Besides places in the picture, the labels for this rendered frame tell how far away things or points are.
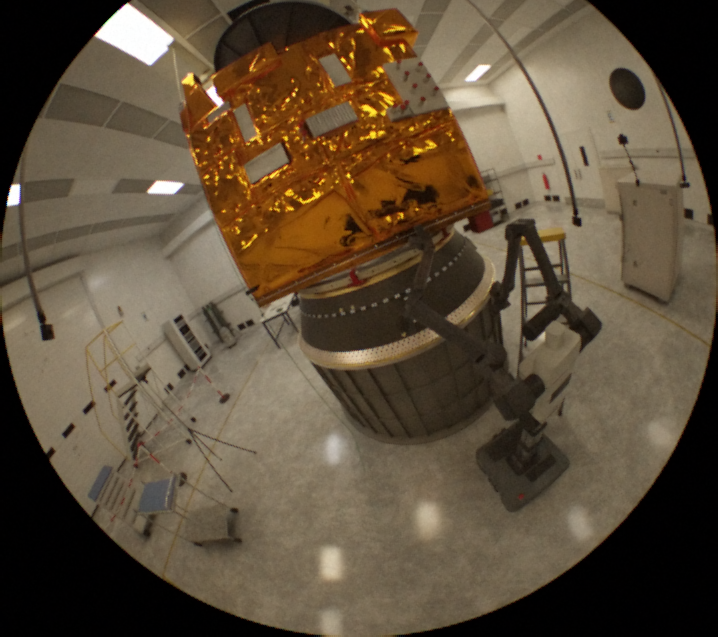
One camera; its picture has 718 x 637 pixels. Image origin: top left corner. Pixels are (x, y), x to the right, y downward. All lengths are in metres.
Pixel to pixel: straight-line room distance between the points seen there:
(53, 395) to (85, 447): 1.38
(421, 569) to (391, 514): 0.61
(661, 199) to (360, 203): 3.38
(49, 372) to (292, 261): 6.96
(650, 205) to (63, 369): 10.68
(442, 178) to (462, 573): 2.80
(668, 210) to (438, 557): 3.85
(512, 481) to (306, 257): 2.15
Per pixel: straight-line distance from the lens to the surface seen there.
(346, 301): 1.55
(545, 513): 2.13
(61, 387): 7.33
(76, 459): 7.40
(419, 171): 1.52
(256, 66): 1.98
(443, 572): 2.11
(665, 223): 3.48
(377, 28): 2.05
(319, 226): 1.45
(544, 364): 0.81
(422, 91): 1.73
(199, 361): 8.36
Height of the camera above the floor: 2.08
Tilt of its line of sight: 16 degrees down
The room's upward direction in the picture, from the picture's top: 25 degrees counter-clockwise
